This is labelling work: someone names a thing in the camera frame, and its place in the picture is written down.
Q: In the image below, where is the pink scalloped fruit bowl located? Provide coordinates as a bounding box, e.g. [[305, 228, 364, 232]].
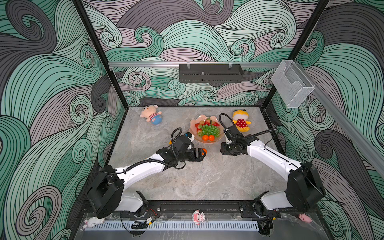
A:
[[189, 115, 224, 144]]

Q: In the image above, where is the green grape bunch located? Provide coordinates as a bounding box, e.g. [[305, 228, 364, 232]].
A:
[[198, 125, 221, 138]]

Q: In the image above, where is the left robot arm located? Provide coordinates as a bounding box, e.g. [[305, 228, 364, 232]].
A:
[[87, 134, 207, 219]]

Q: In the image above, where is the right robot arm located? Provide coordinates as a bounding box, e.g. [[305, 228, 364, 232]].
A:
[[221, 126, 326, 216]]

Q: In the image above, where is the yellow chick plush toy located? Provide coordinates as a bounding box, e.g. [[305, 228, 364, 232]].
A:
[[232, 110, 251, 133]]

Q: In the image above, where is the pink pig plush toy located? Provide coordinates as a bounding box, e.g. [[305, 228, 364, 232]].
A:
[[140, 105, 163, 125]]

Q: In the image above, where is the pink octopus figurine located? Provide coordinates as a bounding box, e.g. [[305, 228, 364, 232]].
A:
[[192, 210, 206, 226]]

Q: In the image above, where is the pink pig toy small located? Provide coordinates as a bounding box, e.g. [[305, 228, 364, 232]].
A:
[[298, 214, 313, 224]]

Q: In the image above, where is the white mouse toy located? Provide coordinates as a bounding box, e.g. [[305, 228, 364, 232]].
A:
[[83, 217, 105, 229]]

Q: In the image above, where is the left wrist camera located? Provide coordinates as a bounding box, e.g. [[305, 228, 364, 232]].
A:
[[184, 132, 195, 150]]

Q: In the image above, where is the black wall tray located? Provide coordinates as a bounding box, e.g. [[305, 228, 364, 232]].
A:
[[179, 64, 244, 87]]

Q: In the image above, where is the clear plastic wall bin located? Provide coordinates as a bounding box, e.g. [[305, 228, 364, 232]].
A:
[[271, 60, 315, 109]]

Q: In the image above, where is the white ventilated cable duct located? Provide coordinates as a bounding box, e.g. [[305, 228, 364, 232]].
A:
[[85, 221, 259, 232]]

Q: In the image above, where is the aluminium rail back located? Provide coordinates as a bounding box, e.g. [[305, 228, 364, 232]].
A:
[[108, 61, 280, 68]]

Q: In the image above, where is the aluminium rail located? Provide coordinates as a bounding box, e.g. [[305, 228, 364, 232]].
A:
[[108, 61, 280, 68], [297, 63, 384, 176]]

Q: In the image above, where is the aluminium rail right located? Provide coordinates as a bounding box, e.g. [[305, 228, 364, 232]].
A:
[[297, 63, 384, 176]]

